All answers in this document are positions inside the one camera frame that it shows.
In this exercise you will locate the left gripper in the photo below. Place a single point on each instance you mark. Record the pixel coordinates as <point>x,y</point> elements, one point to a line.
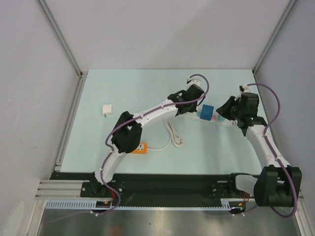
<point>193,109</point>

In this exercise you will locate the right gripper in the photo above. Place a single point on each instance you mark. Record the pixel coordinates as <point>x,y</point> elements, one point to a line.
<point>231,108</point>

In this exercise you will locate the white power strip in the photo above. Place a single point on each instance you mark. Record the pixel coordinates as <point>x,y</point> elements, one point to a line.
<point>216,119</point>

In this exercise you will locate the blue cube adapter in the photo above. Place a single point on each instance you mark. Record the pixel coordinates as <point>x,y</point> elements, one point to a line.
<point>206,112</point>

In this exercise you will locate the white charger plug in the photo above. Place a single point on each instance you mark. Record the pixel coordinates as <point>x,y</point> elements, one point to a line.
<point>107,110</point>

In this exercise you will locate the orange power strip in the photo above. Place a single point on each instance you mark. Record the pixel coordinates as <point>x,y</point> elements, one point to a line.
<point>141,149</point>

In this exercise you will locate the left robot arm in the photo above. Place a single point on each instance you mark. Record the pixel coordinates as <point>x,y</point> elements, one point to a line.
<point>126,134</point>

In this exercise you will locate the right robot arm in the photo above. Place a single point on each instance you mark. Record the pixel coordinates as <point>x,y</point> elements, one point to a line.
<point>278,184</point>

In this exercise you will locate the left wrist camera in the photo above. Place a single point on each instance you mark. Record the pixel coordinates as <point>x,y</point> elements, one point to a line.
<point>193,81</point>

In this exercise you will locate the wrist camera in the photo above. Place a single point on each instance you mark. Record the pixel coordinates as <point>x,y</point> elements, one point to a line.
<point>193,81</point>
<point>242,89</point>

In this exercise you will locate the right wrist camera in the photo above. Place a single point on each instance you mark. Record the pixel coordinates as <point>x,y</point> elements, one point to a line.
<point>242,89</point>

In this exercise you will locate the white cable duct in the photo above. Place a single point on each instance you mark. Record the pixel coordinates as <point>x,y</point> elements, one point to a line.
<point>224,204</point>

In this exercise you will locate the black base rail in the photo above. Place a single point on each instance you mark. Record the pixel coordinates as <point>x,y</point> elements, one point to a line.
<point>160,189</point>

